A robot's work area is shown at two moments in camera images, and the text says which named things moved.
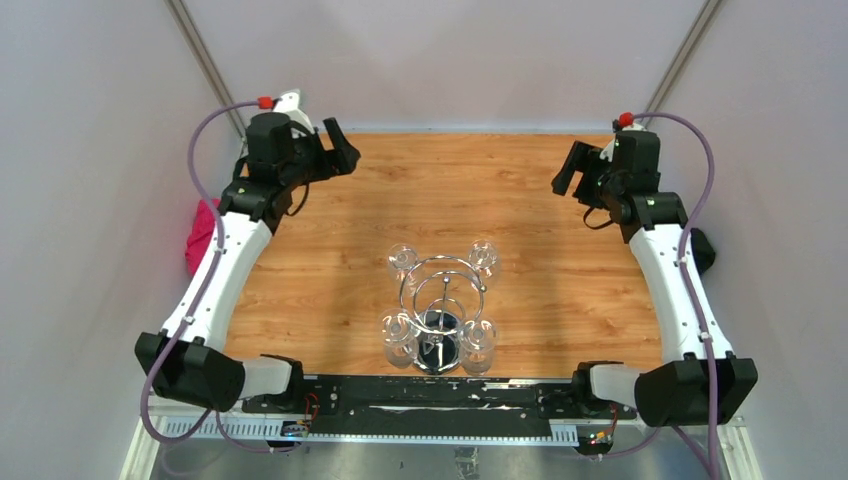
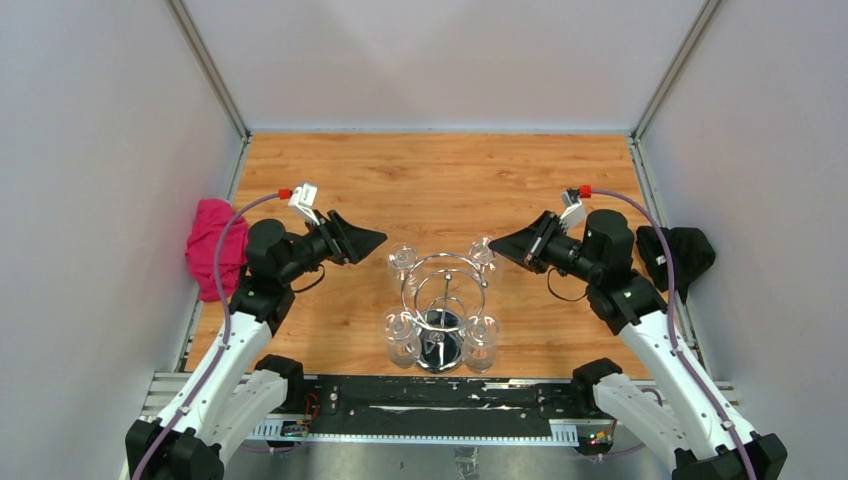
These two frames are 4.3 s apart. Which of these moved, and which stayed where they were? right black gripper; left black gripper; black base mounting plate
Moved: right black gripper; left black gripper
Stayed: black base mounting plate
